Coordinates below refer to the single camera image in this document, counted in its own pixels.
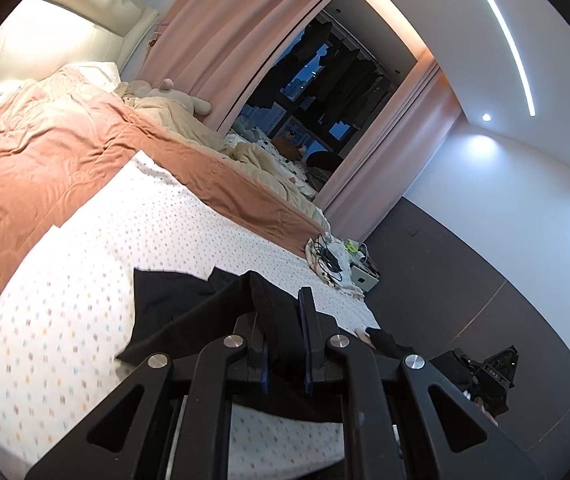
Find black button-up shirt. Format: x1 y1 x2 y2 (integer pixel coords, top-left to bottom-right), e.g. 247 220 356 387
118 269 389 426

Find dark clothes hanging at window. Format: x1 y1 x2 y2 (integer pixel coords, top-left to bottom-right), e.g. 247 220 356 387
239 15 395 154

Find person's right hand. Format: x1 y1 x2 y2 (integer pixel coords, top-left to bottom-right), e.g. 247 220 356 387
472 398 498 426

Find white bedside table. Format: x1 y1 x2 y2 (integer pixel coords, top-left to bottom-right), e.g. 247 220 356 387
350 255 379 294

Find white floral bed sheet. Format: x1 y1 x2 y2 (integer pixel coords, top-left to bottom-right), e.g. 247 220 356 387
0 153 375 479

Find beige crumpled duvet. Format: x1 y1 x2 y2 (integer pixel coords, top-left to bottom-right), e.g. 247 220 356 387
114 81 331 232

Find pink right curtain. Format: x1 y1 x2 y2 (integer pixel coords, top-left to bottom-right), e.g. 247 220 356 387
315 53 462 240

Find pink curtain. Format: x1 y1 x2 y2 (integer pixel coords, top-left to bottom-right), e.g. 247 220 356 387
315 53 462 240
138 0 331 133

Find beige plush toy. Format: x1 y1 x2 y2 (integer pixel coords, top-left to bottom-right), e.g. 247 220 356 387
129 78 212 116

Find orange-brown blanket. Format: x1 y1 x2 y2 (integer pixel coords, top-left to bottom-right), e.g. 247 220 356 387
0 66 329 295

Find white pillow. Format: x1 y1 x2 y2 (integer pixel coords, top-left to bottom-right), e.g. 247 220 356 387
0 62 122 105

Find pink left curtain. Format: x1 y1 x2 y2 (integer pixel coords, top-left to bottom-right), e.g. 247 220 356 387
138 0 331 133

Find cream padded headboard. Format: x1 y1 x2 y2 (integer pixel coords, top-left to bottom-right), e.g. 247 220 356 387
0 0 159 91

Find pile of cables and cloth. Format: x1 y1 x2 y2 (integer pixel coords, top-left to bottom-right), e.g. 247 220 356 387
304 231 367 302

